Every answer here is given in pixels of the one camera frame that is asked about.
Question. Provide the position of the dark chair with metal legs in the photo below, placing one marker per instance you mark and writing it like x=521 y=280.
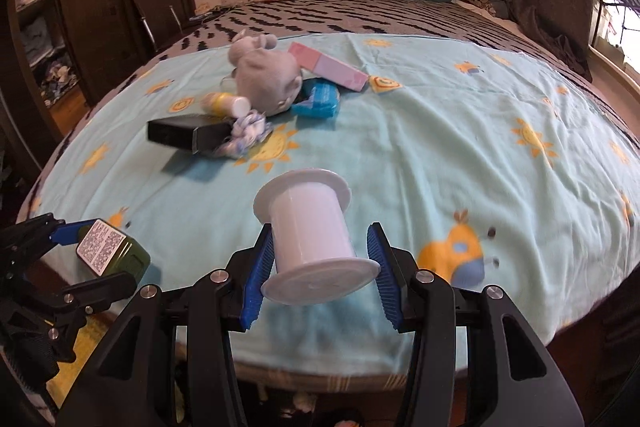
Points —
x=150 y=22

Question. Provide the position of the yellow fluffy rug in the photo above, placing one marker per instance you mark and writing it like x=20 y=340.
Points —
x=85 y=357

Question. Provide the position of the yellow bottle with white cap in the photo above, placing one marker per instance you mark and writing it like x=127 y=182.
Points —
x=220 y=103

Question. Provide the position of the pale crumpled cloth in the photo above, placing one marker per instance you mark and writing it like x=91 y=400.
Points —
x=305 y=402

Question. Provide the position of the stack of folded clothes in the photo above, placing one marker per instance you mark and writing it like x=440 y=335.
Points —
x=35 y=32

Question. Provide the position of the light blue printed blanket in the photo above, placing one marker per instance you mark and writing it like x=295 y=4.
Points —
x=425 y=147

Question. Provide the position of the pink box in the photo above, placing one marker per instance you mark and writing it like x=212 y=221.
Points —
x=330 y=67

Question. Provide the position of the black box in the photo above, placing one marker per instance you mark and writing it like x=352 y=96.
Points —
x=175 y=132

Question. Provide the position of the clutter on bedside table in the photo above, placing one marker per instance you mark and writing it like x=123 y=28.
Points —
x=210 y=9

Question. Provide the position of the green bottle with white label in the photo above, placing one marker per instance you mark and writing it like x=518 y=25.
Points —
x=132 y=257

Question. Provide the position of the blue packet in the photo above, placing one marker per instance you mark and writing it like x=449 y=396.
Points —
x=320 y=102

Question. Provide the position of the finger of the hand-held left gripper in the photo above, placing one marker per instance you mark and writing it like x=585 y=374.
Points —
x=105 y=286
x=67 y=231

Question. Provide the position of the white plastic spool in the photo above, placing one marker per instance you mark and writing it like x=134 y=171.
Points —
x=310 y=227

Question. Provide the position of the grey plush toy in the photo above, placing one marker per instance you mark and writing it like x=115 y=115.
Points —
x=265 y=77

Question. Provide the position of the grey zigzag bedspread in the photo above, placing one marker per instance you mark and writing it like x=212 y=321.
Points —
x=400 y=19

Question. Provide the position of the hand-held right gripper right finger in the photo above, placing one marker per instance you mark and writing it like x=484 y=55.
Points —
x=385 y=282

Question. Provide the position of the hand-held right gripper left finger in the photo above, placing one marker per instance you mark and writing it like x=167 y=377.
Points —
x=257 y=282

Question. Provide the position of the blue and white cloth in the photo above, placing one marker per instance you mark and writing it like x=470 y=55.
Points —
x=247 y=132

